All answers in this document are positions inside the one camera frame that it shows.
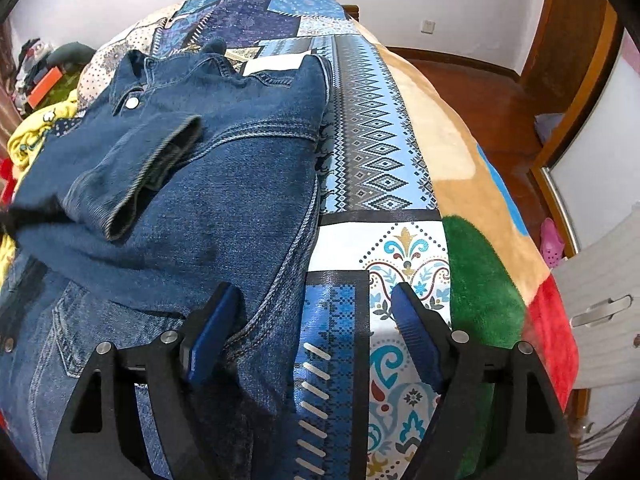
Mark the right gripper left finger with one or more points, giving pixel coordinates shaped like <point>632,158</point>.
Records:
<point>100,436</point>

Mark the tan fleece blanket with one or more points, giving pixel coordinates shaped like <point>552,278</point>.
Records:
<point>501,291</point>

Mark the red plush cloth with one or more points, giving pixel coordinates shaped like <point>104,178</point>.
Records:
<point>8,182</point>

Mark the pink croc shoe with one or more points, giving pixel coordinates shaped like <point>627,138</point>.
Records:
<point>551,243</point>

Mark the blue denim jacket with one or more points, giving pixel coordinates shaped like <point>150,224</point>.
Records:
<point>181,175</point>

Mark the blue patchwork bed cover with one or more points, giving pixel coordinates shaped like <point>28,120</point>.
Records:
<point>357,408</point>

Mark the orange box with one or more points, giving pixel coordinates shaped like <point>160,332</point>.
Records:
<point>44,86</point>

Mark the white wall socket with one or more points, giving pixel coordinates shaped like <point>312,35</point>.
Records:
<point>427,27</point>

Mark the wooden wardrobe with glass door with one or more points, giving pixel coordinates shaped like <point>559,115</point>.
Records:
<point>583,68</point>

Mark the yellow cartoon blanket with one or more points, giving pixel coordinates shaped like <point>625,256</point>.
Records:
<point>28,138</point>

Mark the clothes pile on green chair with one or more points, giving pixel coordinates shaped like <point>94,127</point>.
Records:
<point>42,67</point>

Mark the white cabinet with handle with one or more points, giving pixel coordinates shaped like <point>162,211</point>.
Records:
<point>599,288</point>

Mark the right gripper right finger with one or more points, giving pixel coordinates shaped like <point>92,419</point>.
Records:
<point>496,402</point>

